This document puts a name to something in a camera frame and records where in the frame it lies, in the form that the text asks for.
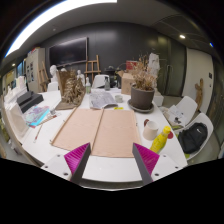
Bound wooden easel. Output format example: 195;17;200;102
84;56;101;80

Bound white chair with papers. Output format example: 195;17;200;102
164;96;197;127

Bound grey plant pot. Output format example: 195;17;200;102
131;86;154;110

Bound clear green bottle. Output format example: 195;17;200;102
86;77;91;94

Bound black box stack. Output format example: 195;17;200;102
17;91;43;112

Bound dried brown plant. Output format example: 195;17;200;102
130;55;157;91

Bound black backpack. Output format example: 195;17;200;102
178;123;208;154

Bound colourful painting sheet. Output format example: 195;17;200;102
24;106;49;126

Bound white paper cup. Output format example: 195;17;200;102
143;121;159;140

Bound wooden mannequin figure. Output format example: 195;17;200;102
195;78;204;110

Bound small white cup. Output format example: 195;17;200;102
115;95;123;103

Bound white plaster bust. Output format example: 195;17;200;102
50;65;58;82

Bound red bottle cap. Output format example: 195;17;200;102
168;132;174;139

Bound cardboard box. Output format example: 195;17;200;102
121;73;134;95

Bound yellow plastic bottle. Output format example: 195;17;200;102
150;126;171;153

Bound black wall screen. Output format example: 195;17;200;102
49;37;88;66

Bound white far chair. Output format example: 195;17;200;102
92;74;110;89

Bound dried bouquet on board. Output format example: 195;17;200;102
56;70;85;110

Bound brown cardboard sheet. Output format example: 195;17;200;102
51;108;141;158

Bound grey pot saucer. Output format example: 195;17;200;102
127;99;155;114

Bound white chair with backpack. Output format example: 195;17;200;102
178;113;213;160

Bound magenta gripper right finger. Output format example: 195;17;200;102
132;143;159;185

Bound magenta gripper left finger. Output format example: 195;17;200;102
64;143;91;184

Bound grey spray bottle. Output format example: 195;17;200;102
104;76;110;91

